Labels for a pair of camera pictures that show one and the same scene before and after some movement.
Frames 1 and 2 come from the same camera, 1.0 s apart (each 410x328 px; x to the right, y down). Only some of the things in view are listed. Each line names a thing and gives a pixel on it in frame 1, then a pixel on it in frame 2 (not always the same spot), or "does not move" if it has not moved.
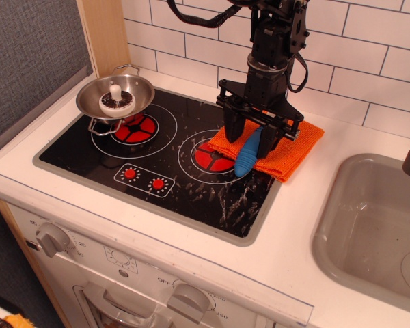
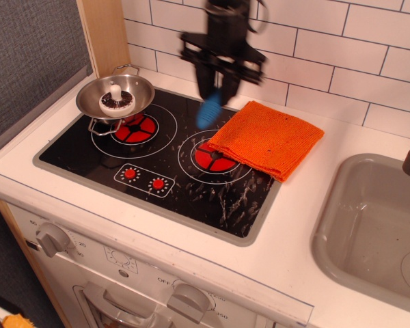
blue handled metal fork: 247,157 -> 210,110
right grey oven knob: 189,302 does not move
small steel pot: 108,100 does not move
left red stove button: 130,173 does not move
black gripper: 264,97 -> 227,46
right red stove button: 158,184 does not move
